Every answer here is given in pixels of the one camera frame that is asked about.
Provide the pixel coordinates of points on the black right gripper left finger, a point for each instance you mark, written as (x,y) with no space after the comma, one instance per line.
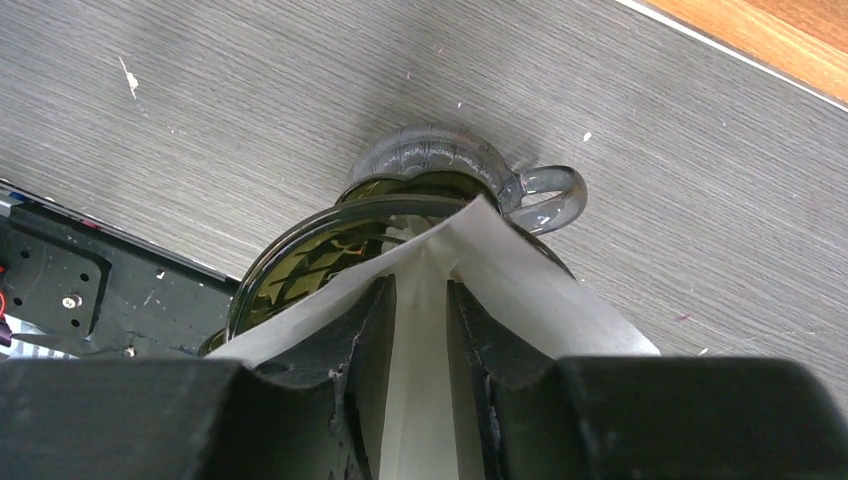
(314,412)

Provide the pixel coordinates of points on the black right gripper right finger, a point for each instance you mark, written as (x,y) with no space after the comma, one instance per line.
(520,414)

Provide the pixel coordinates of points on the dark green dripper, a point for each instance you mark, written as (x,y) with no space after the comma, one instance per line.
(370,218)

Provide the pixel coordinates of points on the smoky glass mug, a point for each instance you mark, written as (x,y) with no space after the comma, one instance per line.
(437,159)

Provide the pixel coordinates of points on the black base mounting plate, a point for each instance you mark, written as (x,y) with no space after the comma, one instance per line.
(75,287)

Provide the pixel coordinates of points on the white wire wooden shelf rack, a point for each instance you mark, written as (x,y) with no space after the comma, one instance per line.
(801,42)

